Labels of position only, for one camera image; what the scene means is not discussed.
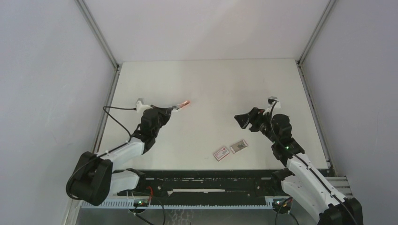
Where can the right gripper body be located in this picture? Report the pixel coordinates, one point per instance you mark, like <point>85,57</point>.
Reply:
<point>262,123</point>

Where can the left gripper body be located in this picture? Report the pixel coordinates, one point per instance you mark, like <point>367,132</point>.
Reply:
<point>163,118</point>

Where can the staple box tray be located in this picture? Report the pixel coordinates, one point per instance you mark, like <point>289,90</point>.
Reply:
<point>238,146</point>

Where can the red white staple box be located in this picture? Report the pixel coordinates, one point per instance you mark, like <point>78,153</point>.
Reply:
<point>221,153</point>

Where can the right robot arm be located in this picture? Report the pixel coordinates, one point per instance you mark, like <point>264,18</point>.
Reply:
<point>300,179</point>

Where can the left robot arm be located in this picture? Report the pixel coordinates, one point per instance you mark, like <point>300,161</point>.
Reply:
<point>93,178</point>

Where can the left circuit board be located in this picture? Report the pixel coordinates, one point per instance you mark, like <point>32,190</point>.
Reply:
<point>141,203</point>

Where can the circuit board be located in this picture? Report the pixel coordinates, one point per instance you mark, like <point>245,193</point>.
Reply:
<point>141,203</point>
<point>284,204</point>

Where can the right circuit board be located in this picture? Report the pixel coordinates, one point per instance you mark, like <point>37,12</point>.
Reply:
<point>284,204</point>

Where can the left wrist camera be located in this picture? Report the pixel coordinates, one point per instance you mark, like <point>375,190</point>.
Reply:
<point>141,106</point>

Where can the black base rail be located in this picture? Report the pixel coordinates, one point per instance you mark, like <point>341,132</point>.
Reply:
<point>224,187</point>

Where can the white slotted cable duct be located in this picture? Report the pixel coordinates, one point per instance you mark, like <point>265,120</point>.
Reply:
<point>128,203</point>

